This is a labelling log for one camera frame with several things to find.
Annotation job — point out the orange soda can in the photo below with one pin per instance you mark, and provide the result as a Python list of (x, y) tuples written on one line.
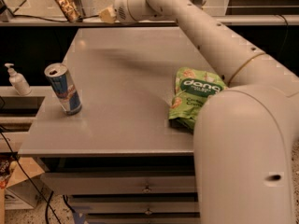
[(69, 9)]

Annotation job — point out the blue silver energy drink can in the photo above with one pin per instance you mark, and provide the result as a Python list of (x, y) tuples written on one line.
[(64, 87)]

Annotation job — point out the cardboard box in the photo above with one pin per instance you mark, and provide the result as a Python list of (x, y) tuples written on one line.
[(23, 188)]

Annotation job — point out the grey drawer cabinet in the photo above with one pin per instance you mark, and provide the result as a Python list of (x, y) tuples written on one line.
[(120, 160)]

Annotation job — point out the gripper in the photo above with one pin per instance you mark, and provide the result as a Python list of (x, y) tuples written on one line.
[(121, 7)]

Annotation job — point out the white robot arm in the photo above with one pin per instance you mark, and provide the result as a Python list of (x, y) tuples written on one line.
[(243, 136)]

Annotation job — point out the white pump bottle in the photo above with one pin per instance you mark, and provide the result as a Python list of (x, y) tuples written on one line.
[(17, 80)]

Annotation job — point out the green snack bag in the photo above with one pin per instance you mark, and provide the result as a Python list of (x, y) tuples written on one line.
[(192, 89)]

